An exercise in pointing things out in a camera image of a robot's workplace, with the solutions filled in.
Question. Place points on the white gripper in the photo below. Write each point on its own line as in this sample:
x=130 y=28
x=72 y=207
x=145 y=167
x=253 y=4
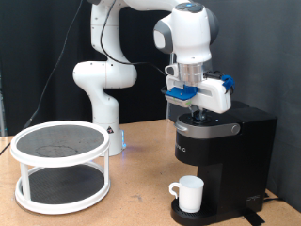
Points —
x=213 y=94

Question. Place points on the black Keurig coffee machine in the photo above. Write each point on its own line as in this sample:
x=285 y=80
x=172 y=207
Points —
x=238 y=157

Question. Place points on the white plastic mug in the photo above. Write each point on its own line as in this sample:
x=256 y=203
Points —
x=189 y=194

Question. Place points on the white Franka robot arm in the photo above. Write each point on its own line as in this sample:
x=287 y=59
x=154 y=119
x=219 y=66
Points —
x=103 y=75

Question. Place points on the grey partition panel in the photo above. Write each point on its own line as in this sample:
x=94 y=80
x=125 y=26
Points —
x=257 y=47

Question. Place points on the white two-tier turntable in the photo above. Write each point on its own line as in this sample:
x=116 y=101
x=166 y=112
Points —
x=59 y=157

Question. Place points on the black curtain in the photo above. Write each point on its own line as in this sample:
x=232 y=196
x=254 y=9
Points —
x=25 y=47

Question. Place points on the wrist camera on blue mount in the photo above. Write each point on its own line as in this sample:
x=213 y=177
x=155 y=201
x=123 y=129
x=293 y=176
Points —
x=182 y=95

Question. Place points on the metal frame post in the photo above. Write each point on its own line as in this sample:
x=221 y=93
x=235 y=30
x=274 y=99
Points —
x=2 y=119

